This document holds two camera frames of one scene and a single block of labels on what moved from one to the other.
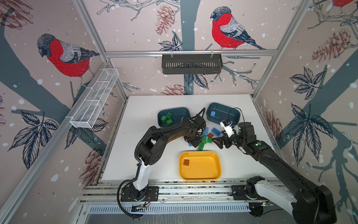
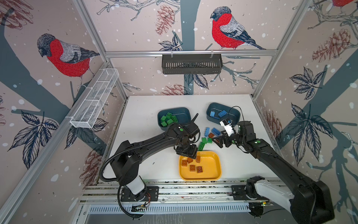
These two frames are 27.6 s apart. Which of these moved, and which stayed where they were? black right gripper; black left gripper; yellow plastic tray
Moved: black left gripper
Stayed: yellow plastic tray; black right gripper
